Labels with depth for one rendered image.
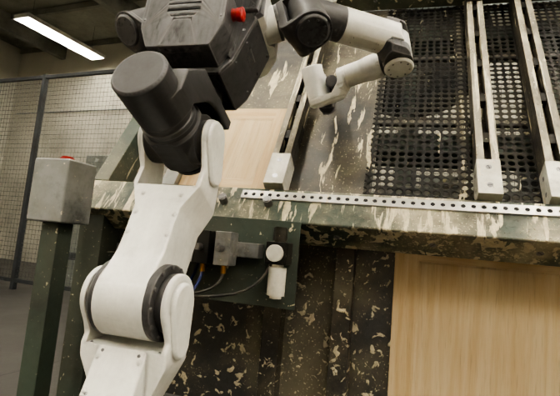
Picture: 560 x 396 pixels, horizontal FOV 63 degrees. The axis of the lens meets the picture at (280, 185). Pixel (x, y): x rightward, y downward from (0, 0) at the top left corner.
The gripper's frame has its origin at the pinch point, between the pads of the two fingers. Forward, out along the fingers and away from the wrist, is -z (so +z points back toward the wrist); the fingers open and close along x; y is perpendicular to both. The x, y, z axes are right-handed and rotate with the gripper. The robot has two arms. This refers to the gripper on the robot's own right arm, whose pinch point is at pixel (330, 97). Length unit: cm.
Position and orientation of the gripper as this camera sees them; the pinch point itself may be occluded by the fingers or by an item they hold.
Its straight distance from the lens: 164.5
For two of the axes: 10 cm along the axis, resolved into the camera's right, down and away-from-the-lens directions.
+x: 0.3, -10.0, -0.7
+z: -2.8, 0.5, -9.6
